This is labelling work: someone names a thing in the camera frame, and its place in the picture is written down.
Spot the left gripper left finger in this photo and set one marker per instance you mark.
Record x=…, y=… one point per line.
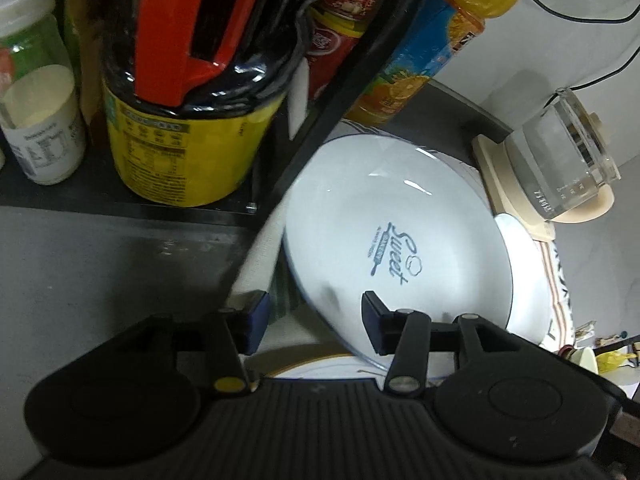
x=246, y=325

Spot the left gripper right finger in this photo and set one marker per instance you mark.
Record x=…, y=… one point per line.
x=408, y=336

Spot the white Sweet bakery plate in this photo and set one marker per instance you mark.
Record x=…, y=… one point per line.
x=376, y=213

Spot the stacked cream bowls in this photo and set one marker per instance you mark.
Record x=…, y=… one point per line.
x=583, y=357

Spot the white patterned dish towel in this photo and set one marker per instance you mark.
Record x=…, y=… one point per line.
x=292, y=333

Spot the white plate underneath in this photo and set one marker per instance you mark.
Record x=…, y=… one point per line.
x=312, y=361

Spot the small white plate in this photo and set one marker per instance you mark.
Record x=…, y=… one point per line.
x=531, y=316

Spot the striped patterned table cloth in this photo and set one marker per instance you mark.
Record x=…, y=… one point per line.
x=561, y=327

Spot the glass kettle with beige lid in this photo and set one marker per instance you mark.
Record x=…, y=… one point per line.
x=555, y=168

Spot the black shelf rack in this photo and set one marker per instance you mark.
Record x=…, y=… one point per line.
x=295, y=133

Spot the dark soy sauce jug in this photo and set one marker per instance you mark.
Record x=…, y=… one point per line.
x=192, y=86

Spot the white capped seasoning bottle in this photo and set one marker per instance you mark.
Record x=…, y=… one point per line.
x=40, y=117

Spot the orange juice bottle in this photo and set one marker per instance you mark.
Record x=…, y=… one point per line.
x=440, y=29

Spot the red snack can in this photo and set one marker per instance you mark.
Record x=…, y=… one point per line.
x=336, y=26

